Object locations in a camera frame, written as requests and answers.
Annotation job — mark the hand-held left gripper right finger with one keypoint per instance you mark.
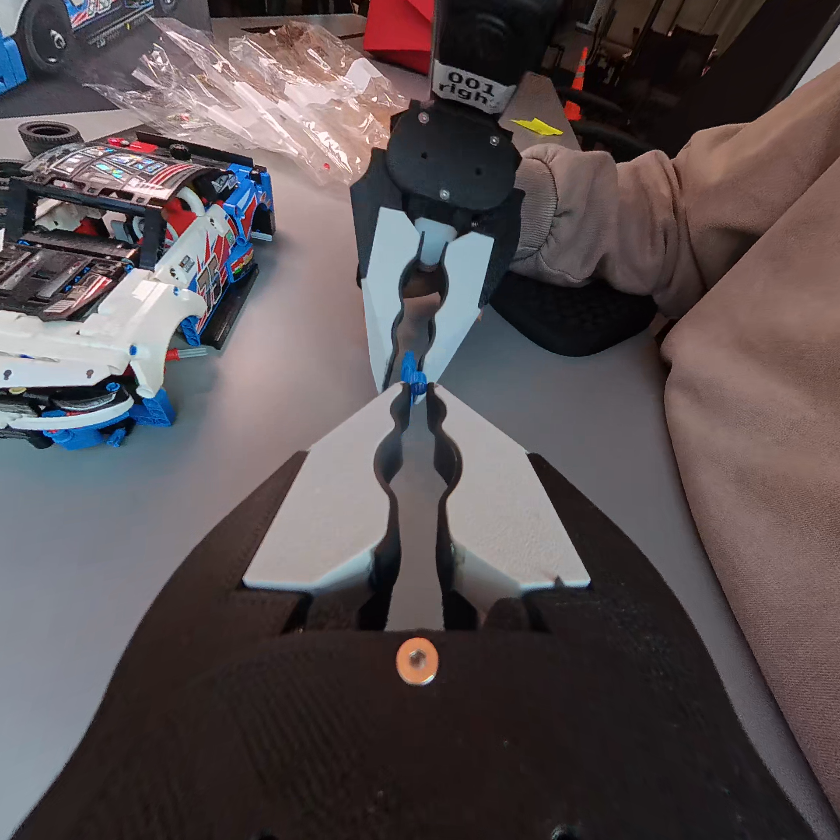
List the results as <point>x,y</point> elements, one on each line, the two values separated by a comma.
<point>512,518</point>

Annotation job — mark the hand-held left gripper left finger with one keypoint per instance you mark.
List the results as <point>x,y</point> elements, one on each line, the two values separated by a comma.
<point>321,518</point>

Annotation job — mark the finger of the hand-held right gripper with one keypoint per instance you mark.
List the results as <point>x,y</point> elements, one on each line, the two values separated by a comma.
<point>382,289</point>
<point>467,289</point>

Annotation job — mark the blue toy brick piece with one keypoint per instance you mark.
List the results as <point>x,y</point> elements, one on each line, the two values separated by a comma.
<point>411,377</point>

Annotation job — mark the person's right forearm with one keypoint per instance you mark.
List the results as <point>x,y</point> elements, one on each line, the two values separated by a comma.
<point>656,210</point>

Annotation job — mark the grey desk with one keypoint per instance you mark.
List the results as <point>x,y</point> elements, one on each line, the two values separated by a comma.
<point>131,525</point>

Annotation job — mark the yellow paper note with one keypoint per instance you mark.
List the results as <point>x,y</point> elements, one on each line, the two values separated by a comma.
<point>538,126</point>

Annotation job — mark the black wrist rest pad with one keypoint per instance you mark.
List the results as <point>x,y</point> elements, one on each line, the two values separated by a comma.
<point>571,315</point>

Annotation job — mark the orange traffic cone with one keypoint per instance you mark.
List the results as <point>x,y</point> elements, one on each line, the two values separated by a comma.
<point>572,111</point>
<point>579,72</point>

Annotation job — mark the red folded object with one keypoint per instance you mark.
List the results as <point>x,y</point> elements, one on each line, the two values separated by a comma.
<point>397,33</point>

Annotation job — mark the clear plastic bag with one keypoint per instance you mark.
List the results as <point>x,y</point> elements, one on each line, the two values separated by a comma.
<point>184,85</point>
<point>328,105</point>

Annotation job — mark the white blue toy race car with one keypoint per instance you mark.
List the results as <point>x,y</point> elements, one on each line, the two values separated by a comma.
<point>131,308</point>

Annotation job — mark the person's beige printed sweatshirt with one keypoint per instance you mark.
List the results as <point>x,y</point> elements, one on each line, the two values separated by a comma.
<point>761,459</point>

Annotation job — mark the black toy tyre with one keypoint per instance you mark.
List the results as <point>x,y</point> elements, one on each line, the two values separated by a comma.
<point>49,136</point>

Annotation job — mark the toy car box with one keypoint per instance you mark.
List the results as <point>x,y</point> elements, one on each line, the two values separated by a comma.
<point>79,39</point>

